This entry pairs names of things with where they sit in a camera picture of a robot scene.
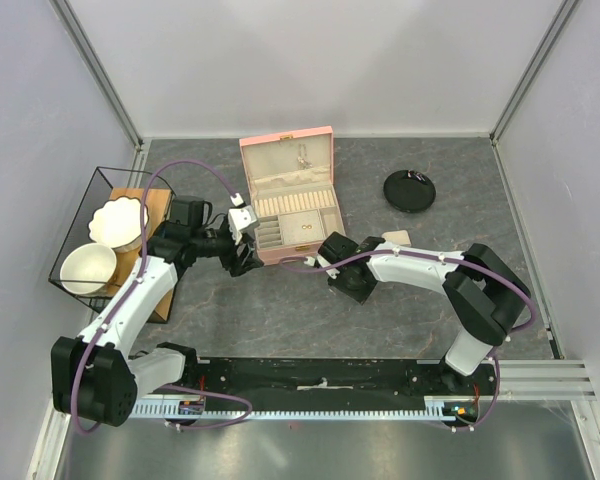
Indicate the pink jewelry box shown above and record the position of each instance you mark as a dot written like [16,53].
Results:
[290,177]

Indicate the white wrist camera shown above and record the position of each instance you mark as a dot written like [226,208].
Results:
[319,262]
[242,223]

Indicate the slotted cable duct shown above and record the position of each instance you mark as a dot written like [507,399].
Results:
[180,408]

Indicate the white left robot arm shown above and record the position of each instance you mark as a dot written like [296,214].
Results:
[93,376]

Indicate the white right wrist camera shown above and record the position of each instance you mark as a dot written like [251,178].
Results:
[319,262]

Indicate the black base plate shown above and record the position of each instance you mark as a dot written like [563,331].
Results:
[336,384]

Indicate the black round plate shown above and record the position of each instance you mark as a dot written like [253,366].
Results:
[408,195]

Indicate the hair clips on plate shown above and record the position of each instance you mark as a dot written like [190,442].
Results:
[416,176]

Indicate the white round bowl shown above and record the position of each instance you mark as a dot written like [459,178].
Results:
[87,270]

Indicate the white scalloped dish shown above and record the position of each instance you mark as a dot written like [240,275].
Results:
[117,224]

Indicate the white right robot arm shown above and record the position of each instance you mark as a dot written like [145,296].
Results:
[485,294]

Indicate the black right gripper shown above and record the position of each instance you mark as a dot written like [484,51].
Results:
[358,295]

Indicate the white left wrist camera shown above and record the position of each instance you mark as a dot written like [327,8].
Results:
[242,223]

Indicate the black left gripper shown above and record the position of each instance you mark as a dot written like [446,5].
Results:
[245,262]

